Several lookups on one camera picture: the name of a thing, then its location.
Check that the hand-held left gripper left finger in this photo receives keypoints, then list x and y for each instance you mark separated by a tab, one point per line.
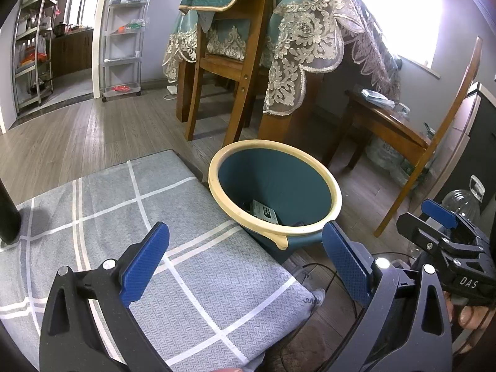
145	263

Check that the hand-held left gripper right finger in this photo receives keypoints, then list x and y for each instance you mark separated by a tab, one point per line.
345	263

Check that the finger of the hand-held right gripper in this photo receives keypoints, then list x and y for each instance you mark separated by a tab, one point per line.
420	234
440	213

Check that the small printed cardboard box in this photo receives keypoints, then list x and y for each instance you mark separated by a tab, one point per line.
265	212

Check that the teal bin beige rim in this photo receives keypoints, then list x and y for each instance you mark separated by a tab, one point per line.
286	178

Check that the person's right hand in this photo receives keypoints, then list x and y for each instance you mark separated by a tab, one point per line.
471	316

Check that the clear plastic water bottle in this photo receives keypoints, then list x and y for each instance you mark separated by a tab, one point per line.
461	201

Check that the grey plaid blanket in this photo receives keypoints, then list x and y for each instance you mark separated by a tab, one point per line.
217	279

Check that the large clear water jug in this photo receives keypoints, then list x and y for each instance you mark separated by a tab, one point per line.
387	155

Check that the black cabinet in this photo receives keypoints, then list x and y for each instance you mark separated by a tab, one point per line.
484	143

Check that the wooden chair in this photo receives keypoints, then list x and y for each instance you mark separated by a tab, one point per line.
445	124
248	66

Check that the plastic packet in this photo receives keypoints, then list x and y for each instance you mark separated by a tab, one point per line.
378	97

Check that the black mug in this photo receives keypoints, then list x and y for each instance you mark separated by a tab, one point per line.
7	217

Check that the white power strip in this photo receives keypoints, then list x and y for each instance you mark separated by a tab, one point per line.
170	93

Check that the large bright window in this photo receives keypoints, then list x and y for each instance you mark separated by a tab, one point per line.
407	15

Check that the white trolley rack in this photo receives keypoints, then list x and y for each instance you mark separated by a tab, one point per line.
122	62

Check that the dark wooden kitchen cabinet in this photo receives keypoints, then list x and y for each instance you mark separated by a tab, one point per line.
73	52

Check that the metal shelf rack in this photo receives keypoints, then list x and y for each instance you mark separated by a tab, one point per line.
35	62

